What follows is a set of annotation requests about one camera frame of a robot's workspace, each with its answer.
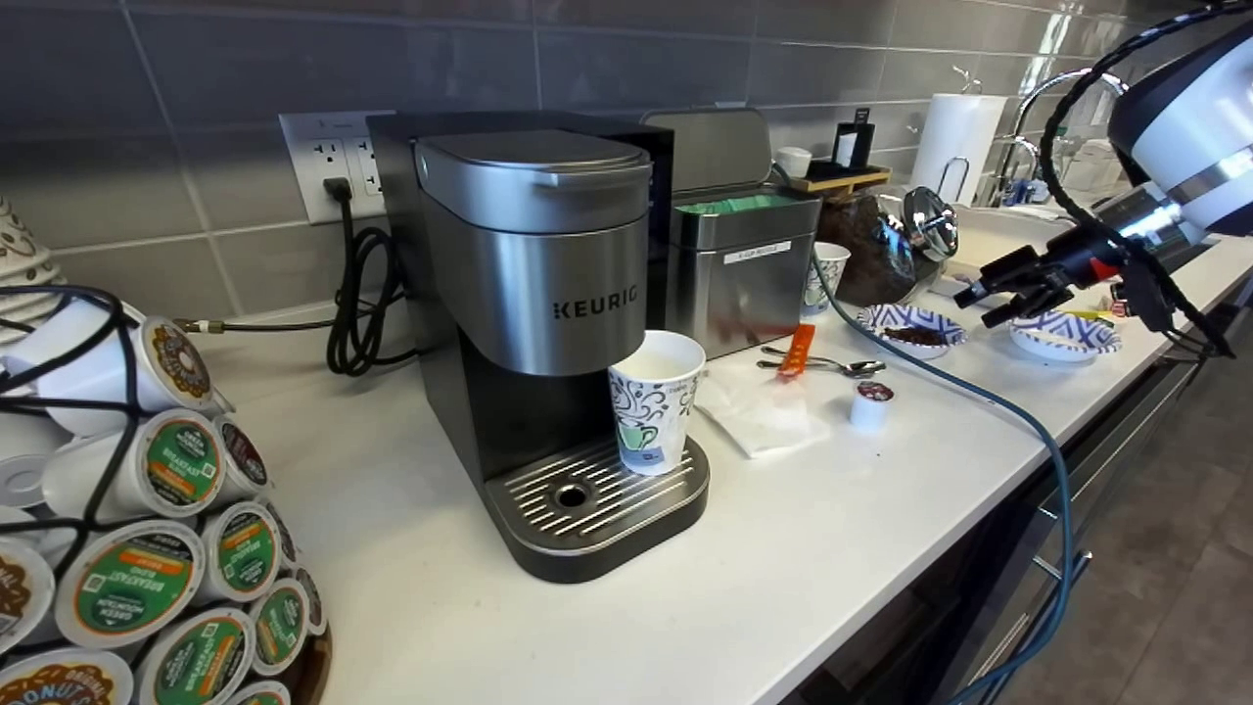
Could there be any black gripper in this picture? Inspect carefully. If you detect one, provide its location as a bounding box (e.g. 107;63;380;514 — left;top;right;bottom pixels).
955;211;1158;329

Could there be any blue patterned paper bowl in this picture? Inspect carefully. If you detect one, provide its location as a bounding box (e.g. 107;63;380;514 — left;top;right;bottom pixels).
863;302;972;365
1012;310;1123;370

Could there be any beige clamshell takeout container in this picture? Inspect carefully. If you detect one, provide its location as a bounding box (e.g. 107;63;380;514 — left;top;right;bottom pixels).
934;207;1049;315

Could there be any metal paper towel holder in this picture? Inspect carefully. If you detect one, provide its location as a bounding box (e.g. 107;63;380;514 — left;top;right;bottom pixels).
935;153;975;207

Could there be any white paper towel roll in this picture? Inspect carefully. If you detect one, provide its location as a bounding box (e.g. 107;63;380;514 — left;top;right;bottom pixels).
909;89;1012;207

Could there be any metal spoon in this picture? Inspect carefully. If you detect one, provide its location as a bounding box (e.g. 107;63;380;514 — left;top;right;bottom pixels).
755;340;891;386

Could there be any chrome faucet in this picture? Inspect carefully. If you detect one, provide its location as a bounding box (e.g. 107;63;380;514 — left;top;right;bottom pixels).
991;63;1128;207

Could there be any white maroon lid coffee pod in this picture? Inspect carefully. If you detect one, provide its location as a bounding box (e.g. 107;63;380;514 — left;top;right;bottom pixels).
848;375;900;437

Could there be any small patterned paper cup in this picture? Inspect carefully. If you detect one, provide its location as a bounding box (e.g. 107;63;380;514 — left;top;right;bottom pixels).
803;238;855;318

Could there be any black container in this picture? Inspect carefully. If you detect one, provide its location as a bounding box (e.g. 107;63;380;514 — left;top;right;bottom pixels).
833;106;876;172

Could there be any orange plastic stick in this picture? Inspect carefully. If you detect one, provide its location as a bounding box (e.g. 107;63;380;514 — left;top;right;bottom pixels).
776;322;820;386

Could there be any steel napkin dispenser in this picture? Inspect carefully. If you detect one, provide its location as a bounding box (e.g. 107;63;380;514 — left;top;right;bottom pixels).
645;110;828;362

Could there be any white napkin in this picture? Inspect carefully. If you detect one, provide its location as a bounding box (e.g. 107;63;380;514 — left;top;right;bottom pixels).
692;370;838;461

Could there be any blue green patterned paper cup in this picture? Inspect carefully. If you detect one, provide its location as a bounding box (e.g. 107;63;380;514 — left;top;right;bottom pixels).
606;327;709;480

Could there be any silver black Keurig machine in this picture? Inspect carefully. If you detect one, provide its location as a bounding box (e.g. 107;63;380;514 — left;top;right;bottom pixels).
368;115;718;583

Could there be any dark lid coffee pod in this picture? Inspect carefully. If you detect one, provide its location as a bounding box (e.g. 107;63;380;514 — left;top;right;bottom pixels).
214;417;273;502

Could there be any green lid coffee pod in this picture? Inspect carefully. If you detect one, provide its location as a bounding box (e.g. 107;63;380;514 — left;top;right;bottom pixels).
248;572;319;679
229;679;297;705
195;497;290;609
135;602;259;705
55;519;212;653
42;407;235;520

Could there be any brown lid coffee pod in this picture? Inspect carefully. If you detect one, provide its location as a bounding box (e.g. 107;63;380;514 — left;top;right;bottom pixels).
37;293;222;417
0;533;58;660
0;644;137;705

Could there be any white ridged paper stack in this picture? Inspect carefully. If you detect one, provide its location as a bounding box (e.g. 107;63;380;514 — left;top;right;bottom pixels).
0;202;68;346

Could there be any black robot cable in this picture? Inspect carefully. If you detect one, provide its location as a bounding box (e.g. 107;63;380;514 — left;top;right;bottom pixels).
1034;0;1247;365

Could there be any silver dishwasher handle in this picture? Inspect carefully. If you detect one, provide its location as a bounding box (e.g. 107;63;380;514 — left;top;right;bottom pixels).
1034;353;1206;520

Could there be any blue cable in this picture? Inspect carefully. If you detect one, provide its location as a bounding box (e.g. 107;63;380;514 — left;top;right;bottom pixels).
808;251;1093;705

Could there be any black power cord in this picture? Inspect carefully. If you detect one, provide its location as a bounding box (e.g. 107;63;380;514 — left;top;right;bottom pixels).
171;172;427;380

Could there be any white wall outlet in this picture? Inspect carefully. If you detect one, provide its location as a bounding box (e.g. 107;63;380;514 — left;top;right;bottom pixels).
273;106;395;225

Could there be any black wire pod carousel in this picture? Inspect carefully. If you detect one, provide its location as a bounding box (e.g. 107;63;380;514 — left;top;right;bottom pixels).
0;280;337;705

